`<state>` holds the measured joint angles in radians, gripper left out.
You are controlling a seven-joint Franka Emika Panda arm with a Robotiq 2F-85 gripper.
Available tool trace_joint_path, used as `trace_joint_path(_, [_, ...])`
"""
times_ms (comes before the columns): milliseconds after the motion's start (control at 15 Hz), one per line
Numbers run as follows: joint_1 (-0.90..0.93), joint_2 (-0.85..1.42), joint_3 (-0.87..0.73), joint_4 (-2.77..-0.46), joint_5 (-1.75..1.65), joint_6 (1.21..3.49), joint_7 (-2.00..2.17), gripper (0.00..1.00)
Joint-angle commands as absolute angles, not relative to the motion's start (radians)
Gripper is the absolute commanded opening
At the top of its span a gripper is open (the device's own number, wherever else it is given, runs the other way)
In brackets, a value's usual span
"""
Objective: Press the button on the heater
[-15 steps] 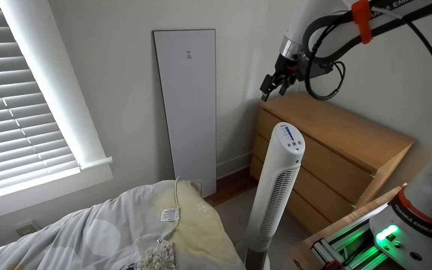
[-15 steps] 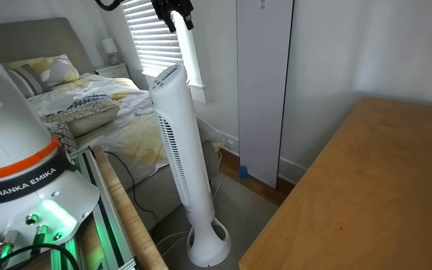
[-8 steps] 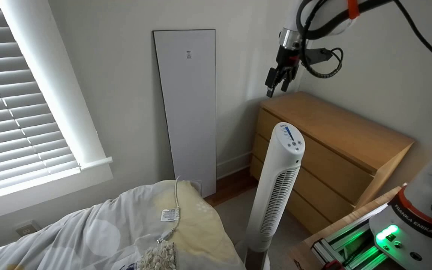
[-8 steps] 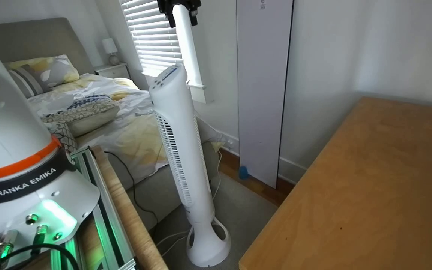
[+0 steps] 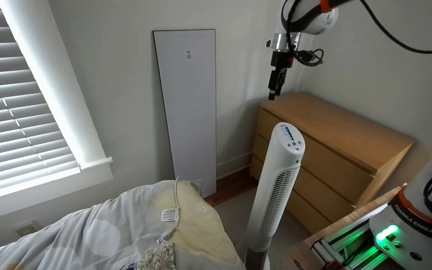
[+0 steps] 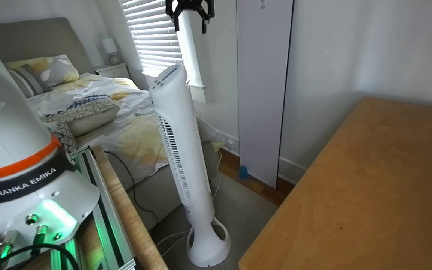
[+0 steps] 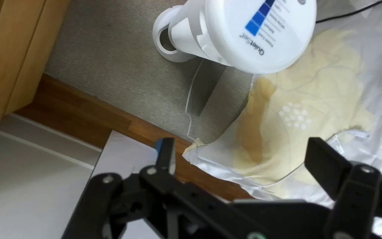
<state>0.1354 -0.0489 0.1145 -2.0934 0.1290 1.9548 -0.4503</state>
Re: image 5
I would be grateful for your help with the white care label tag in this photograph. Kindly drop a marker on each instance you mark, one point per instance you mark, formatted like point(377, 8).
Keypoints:
point(168, 215)

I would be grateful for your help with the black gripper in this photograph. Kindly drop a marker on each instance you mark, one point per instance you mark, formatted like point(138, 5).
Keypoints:
point(282, 59)

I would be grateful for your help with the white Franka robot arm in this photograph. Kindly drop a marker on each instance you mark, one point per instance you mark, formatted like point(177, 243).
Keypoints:
point(321, 20)

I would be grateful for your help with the white tower heater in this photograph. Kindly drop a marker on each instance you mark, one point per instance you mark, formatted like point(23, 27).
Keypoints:
point(281, 165)

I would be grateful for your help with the white patterned duvet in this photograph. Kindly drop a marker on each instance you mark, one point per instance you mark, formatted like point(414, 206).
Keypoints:
point(75, 240)

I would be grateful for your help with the white flat board panel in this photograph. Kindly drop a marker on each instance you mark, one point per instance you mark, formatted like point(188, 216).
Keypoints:
point(188, 110)

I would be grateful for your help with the white window blinds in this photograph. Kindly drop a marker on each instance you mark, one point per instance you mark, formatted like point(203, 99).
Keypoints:
point(15, 114)

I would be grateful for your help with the aluminium frame with green light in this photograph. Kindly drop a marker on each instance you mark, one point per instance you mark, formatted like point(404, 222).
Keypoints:
point(351, 245)

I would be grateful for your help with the white lace blanket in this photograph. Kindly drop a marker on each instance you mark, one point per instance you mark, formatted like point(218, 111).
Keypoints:
point(158, 255)

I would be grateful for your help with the white wall outlet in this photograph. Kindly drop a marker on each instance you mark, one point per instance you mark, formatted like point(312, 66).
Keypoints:
point(27, 228)

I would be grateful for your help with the light wooden dresser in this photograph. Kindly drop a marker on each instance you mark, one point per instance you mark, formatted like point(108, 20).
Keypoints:
point(336, 144)

